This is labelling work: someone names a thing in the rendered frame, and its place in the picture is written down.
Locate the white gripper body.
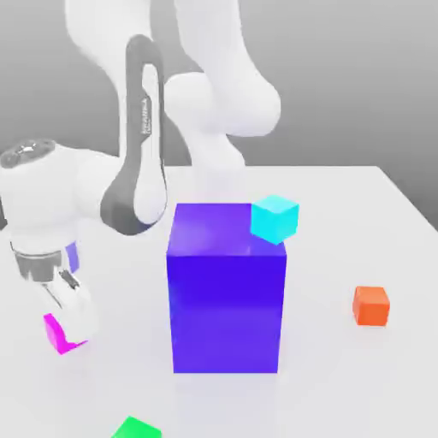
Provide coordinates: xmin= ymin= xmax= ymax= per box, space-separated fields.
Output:
xmin=38 ymin=271 xmax=98 ymax=344

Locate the small magenta cube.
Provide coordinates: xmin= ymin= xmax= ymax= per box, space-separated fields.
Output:
xmin=43 ymin=312 xmax=89 ymax=356

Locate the small green cube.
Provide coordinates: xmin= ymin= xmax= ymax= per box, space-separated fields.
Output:
xmin=109 ymin=415 xmax=163 ymax=438

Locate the small cyan cube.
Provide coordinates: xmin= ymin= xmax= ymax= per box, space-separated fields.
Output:
xmin=250 ymin=194 xmax=300 ymax=246

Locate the small orange cube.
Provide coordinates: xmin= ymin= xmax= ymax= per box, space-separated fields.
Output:
xmin=352 ymin=285 xmax=391 ymax=327

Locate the large blue box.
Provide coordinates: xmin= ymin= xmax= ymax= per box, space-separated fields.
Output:
xmin=165 ymin=202 xmax=287 ymax=375

